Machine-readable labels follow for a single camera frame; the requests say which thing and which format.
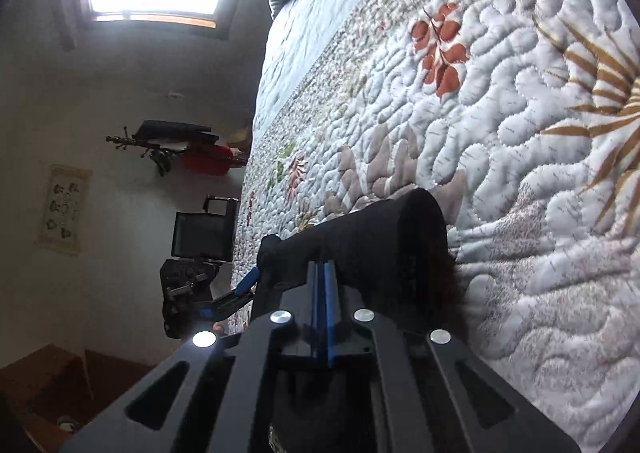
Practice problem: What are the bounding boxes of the brown wooden furniture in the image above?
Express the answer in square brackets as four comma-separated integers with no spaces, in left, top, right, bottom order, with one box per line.
[0,344,151,453]

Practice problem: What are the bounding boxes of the wall poster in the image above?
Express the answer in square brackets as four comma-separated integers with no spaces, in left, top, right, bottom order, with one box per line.
[37,164,93,256]

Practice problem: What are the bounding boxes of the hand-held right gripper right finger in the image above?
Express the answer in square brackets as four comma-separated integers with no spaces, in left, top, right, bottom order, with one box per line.
[321,259,583,453]

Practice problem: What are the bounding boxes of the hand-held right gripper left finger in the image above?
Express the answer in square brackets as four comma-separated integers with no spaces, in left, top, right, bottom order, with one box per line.
[57,260,322,453]

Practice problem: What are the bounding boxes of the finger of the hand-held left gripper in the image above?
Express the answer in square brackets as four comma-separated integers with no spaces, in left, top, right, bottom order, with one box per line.
[199,268,261,323]

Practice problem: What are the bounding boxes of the black garment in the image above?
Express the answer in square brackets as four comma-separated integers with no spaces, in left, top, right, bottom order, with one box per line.
[131,120,219,147]

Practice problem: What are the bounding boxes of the black chair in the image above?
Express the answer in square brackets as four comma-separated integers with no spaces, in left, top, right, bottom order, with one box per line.
[171,195,241,265]

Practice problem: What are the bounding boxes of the red garment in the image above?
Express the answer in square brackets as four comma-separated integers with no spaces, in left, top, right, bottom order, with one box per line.
[180,143,248,177]

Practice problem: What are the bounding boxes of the black pants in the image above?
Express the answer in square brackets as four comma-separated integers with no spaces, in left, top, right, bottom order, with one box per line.
[252,188,468,369]

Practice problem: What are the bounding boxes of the floral quilted bedspread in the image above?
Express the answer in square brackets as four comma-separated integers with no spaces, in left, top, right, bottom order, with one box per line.
[232,0,640,453]

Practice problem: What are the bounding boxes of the coat rack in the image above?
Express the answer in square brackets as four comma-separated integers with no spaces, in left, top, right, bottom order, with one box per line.
[106,125,173,177]

